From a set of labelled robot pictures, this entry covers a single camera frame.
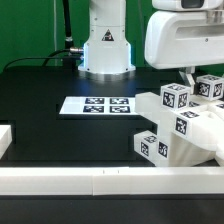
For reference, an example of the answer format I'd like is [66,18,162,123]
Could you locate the white marker base plate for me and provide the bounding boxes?
[59,96,136,115]

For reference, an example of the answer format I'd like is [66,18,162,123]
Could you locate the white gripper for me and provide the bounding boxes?
[144,0,224,87]

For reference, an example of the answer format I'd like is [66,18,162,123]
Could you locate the white marker cube front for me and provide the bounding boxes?
[160,83,190,110]

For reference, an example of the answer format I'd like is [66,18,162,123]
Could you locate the white chair seat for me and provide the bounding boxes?
[156,128,224,168]

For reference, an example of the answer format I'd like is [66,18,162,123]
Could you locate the white front wall rail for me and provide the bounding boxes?
[0,167,224,196]

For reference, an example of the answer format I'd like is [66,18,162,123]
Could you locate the white marker cube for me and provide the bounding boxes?
[160,83,190,110]
[196,74,224,101]

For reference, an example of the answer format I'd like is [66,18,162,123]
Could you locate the white chair back frame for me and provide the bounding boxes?
[135,92,224,154]

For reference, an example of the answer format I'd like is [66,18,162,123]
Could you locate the black cable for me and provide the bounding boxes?
[1,47,84,73]

